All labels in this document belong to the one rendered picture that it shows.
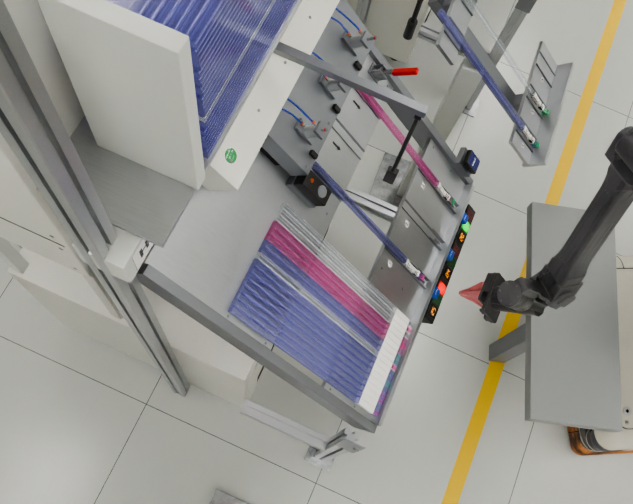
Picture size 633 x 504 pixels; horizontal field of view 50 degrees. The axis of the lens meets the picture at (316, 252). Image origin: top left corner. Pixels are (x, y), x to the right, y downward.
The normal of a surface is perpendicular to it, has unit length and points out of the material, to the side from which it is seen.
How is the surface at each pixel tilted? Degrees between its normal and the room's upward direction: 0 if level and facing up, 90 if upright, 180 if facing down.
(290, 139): 45
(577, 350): 0
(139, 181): 0
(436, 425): 0
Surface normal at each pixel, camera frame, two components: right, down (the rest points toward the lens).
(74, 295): 0.10, -0.33
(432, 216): 0.72, 0.05
